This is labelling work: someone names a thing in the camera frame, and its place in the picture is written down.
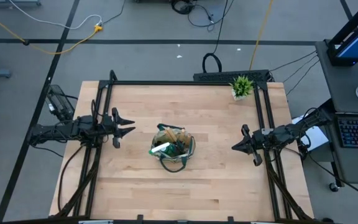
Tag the grey side desk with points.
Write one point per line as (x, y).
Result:
(343, 87)

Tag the black desk caster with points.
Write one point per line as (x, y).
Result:
(333, 187)

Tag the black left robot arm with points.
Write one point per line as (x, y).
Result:
(57, 130)

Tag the green plant in white pot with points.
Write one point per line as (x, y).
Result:
(242, 87)

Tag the black aluminium table frame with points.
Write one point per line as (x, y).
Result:
(182, 83)

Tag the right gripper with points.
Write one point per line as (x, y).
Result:
(258, 140)

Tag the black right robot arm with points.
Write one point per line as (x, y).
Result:
(291, 132)

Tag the beige green gardening tote bag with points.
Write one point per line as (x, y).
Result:
(172, 159)

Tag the green spray bottle white trigger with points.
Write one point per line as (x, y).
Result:
(160, 147)

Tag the black mesh box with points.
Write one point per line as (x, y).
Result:
(59, 102)

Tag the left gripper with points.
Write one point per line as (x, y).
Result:
(115, 130)

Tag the white paper sheet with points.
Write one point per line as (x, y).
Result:
(317, 140)

